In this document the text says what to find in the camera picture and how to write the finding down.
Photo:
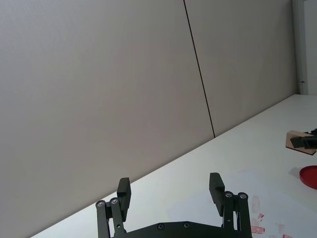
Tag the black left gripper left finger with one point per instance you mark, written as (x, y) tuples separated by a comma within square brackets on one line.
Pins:
[(116, 215)]

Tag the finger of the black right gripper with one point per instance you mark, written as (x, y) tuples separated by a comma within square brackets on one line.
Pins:
[(303, 142)]

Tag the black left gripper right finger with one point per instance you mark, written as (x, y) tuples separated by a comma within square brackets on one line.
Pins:
[(231, 210)]

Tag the light wooden block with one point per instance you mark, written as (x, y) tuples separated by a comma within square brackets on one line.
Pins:
[(293, 134)]

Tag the red round dish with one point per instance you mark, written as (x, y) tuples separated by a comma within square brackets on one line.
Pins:
[(309, 178)]

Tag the grey metal door frame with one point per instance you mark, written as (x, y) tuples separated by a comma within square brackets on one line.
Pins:
[(303, 47)]

